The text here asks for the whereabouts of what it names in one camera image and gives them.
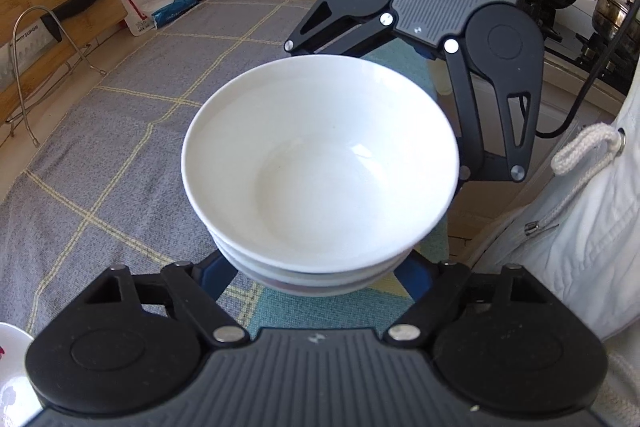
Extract plain white bowl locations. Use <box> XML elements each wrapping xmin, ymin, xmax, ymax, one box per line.
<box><xmin>209</xmin><ymin>230</ymin><xmax>410</xmax><ymax>286</ymax></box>

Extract white floral plate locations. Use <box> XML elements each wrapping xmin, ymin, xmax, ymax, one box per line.
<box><xmin>0</xmin><ymin>323</ymin><xmax>42</xmax><ymax>427</ymax></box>

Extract white bowl pink flowers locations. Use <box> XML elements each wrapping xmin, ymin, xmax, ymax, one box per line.
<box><xmin>240</xmin><ymin>269</ymin><xmax>385</xmax><ymax>297</ymax></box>

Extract white jacket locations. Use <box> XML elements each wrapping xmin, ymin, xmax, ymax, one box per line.
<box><xmin>471</xmin><ymin>81</ymin><xmax>639</xmax><ymax>426</ymax></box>

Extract black handled santoku knife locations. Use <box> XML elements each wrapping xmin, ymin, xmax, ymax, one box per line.
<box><xmin>0</xmin><ymin>0</ymin><xmax>98</xmax><ymax>91</ymax></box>

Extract wire board rack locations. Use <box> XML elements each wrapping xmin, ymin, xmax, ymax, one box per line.
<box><xmin>4</xmin><ymin>4</ymin><xmax>108</xmax><ymax>148</ymax></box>

